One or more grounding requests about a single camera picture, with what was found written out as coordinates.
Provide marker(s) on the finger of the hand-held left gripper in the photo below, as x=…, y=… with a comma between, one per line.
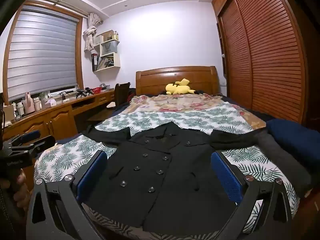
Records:
x=40, y=143
x=30, y=135

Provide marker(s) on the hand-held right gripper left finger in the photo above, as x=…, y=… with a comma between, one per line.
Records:
x=92, y=175

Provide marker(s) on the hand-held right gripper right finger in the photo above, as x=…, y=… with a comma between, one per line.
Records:
x=225, y=175

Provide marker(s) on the black coat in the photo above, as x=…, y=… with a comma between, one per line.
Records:
x=150, y=180

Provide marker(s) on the person's left hand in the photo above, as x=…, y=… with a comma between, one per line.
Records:
x=20, y=187

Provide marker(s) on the leaf print blanket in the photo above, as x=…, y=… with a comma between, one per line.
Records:
x=62, y=155

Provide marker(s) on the pink bottle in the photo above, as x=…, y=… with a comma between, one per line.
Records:
x=29, y=105

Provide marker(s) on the wooden desk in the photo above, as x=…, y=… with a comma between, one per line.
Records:
x=60, y=120

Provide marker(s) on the pink tissue box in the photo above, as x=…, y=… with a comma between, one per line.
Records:
x=49, y=103

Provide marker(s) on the grey folded cloth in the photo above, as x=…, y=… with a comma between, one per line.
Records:
x=282, y=160

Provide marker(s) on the black tripod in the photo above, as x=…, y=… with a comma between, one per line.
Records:
x=83, y=92

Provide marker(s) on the red basket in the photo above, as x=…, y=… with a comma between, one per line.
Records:
x=96, y=90

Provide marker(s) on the navy folded cloth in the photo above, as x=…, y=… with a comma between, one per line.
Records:
x=295, y=140

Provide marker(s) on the grey window blind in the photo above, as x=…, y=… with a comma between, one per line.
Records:
x=42, y=55

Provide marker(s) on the dark wooden chair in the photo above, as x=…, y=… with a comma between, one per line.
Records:
x=121, y=93

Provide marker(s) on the floral blanket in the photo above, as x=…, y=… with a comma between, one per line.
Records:
x=175, y=102

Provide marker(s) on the black binder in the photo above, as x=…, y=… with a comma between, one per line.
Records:
x=94, y=62

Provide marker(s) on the yellow plush toy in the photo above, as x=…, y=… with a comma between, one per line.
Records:
x=178, y=88

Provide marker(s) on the stack of books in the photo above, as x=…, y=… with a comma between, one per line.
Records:
x=106, y=62

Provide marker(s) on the wooden bed headboard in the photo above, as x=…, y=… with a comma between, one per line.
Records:
x=155, y=80

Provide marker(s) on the beige tied curtain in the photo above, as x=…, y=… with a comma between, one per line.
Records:
x=90, y=33

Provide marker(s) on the white paper bag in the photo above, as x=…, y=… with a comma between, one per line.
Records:
x=110, y=48

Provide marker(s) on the wooden slatted wardrobe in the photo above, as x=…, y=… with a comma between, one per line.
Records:
x=265, y=55

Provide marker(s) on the white wall shelf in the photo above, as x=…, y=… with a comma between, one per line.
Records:
x=117, y=60

